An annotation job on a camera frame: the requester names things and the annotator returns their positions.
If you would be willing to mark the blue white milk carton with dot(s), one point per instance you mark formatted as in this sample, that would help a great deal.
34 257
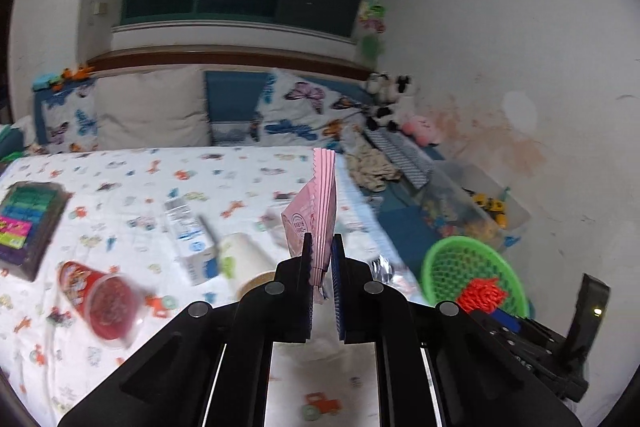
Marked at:
192 242

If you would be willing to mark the pink plush toy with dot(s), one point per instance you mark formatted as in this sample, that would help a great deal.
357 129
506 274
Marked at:
422 129

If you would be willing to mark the yellow toy car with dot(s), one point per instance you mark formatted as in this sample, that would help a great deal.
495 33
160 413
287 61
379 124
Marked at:
481 199
499 213

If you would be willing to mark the wall switch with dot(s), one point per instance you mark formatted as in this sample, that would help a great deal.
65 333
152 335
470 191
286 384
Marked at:
102 9

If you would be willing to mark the beige clothes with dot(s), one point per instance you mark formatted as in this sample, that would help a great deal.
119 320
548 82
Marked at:
370 167

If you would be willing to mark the wooden window ledge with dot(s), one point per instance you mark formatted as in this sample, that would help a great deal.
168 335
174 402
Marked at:
225 57

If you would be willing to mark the pink packet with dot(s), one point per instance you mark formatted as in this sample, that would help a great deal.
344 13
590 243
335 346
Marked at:
320 202

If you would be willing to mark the black white plush cow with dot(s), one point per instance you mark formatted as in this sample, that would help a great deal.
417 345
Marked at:
387 99

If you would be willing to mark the white pillow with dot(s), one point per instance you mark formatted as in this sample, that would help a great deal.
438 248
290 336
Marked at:
150 112

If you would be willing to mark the red snack cup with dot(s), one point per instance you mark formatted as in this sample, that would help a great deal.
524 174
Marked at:
100 297

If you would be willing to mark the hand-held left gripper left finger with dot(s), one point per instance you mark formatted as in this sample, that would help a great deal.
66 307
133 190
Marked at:
306 269

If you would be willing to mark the dark tray of colourful blocks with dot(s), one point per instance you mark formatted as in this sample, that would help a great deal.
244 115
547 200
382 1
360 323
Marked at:
30 227

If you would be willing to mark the large butterfly pillow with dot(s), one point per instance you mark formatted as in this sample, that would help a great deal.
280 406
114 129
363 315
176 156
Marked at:
300 112

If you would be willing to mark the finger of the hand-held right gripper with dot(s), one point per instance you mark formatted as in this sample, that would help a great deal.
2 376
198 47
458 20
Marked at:
530 342

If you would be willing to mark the blue pillow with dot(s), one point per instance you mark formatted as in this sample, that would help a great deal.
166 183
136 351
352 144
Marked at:
232 102

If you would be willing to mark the orange toy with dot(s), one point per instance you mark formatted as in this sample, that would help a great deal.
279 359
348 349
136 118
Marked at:
79 73

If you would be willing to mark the white paper cup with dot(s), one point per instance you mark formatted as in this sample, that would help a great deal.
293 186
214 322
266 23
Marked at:
247 257

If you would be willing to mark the small butterfly pillow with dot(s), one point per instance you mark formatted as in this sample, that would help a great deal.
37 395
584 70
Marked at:
70 122

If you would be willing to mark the clear storage box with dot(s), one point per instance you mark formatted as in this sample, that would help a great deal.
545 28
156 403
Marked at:
460 187

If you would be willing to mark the printed bed sheet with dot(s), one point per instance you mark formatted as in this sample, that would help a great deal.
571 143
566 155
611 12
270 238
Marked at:
125 177

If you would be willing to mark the red mesh scrubber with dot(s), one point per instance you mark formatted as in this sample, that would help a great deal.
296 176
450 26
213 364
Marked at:
482 296

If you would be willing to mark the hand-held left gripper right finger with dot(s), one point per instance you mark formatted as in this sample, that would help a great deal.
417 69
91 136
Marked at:
337 277

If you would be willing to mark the striped cloth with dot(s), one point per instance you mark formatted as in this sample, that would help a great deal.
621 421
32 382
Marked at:
400 154

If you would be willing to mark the colourful wall decoration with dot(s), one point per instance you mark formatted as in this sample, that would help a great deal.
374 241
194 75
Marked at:
372 27

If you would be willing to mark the green plastic basket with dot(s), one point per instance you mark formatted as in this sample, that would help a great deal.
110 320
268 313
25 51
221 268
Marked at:
450 262

